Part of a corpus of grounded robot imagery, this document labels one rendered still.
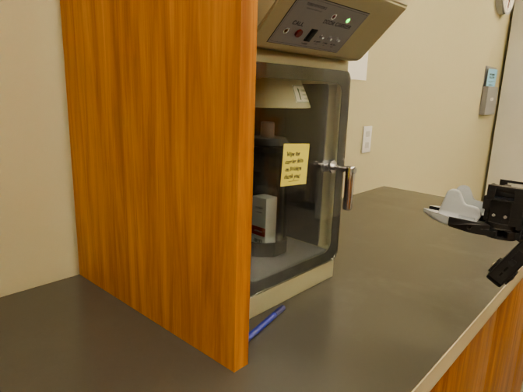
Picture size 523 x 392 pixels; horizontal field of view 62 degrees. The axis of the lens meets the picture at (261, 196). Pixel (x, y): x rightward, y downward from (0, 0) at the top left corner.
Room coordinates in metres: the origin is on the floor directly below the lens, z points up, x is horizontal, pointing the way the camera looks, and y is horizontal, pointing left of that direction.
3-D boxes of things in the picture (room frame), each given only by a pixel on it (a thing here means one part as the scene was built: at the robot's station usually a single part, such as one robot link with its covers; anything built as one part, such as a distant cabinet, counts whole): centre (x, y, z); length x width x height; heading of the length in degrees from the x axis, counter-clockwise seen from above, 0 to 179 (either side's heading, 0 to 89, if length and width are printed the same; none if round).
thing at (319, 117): (0.79, -0.07, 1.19); 0.30 x 0.01 x 0.40; 138
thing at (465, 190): (0.72, -0.34, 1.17); 0.09 x 0.03 x 0.06; 43
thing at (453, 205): (0.69, -0.31, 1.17); 0.09 x 0.03 x 0.06; 53
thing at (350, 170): (0.85, -0.16, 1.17); 0.05 x 0.03 x 0.10; 48
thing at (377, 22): (0.76, -0.10, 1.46); 0.32 x 0.11 x 0.10; 138
